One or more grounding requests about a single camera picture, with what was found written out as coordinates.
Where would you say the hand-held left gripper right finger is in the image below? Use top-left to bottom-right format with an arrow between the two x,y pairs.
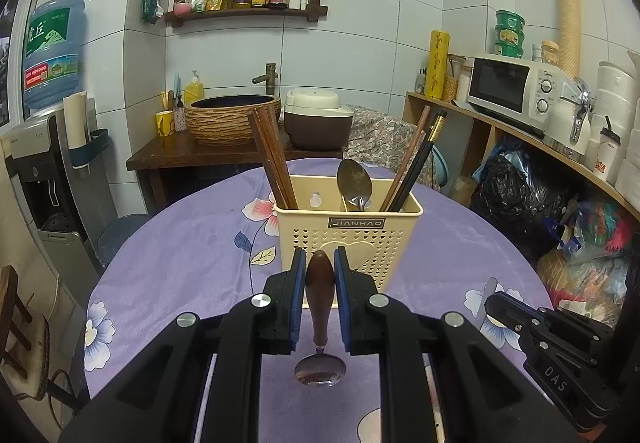
334,245 -> 583,443

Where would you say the grey water dispenser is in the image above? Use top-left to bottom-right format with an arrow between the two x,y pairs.
0,116 -> 101,274

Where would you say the colourful printed plastic bag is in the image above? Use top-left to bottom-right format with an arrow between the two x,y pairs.
560,196 -> 636,269

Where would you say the tall stack of paper cups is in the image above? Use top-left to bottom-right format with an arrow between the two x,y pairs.
556,0 -> 582,79

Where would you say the teal plastic basin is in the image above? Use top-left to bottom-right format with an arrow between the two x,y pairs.
431,146 -> 452,194

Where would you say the yellow soap dispenser bottle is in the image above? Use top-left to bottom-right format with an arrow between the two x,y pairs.
184,70 -> 205,106

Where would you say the brown wooden chopstick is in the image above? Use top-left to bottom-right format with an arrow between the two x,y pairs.
264,104 -> 300,211
255,107 -> 293,211
247,110 -> 287,211
379,104 -> 432,213

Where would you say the wooden-handled metal spoon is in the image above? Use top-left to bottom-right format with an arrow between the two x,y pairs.
294,250 -> 347,389

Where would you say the stack of green bowls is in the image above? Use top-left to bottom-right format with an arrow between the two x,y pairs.
495,10 -> 526,59

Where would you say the cream perforated utensil holder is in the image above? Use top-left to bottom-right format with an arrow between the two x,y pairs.
272,176 -> 424,294

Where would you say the bamboo-style brass faucet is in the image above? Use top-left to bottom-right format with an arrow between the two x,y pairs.
251,63 -> 278,96

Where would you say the yellow tube package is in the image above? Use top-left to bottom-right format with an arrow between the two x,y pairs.
424,30 -> 450,100

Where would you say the dark blue round stool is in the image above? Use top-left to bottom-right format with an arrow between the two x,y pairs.
97,214 -> 151,269

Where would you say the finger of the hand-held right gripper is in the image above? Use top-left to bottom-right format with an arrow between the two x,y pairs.
484,290 -> 546,349

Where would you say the wooden chair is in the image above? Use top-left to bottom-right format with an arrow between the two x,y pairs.
0,265 -> 86,404

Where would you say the grey floral cloth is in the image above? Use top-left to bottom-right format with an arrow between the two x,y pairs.
345,104 -> 441,189

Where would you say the paper cup dispenser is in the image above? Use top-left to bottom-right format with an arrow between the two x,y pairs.
62,92 -> 110,169

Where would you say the orange patterned bag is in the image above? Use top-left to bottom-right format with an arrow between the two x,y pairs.
537,248 -> 628,324

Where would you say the blue water jug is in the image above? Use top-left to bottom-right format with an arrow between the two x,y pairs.
22,0 -> 87,114

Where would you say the light wooden shelf unit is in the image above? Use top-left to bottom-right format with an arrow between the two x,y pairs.
402,90 -> 640,224

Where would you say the stack of white paper bowls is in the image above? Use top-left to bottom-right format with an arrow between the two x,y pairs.
590,60 -> 640,204

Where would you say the black plastic bag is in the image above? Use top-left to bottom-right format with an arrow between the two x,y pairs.
470,156 -> 576,264

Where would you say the blue plastic bag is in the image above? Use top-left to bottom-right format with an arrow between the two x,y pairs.
475,137 -> 538,174

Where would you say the white microwave oven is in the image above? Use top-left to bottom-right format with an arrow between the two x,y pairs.
466,54 -> 571,136

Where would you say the glass jar of grains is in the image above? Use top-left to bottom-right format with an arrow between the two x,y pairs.
442,54 -> 466,104

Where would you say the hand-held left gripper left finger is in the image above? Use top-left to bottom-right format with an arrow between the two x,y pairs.
59,247 -> 307,443

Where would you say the white tumbler with black lid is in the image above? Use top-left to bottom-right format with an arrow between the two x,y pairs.
592,116 -> 622,182

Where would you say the dark wooden side table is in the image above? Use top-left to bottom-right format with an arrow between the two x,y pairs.
126,143 -> 346,219

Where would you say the brown woven wash basin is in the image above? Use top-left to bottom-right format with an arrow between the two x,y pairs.
184,94 -> 283,146

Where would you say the white thermos jug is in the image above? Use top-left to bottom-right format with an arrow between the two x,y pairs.
547,78 -> 596,156

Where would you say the white and brown rice cooker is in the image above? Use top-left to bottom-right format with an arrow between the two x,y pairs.
284,88 -> 355,151

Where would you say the black chopstick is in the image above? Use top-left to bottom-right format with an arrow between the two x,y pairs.
392,110 -> 449,213
386,116 -> 441,213

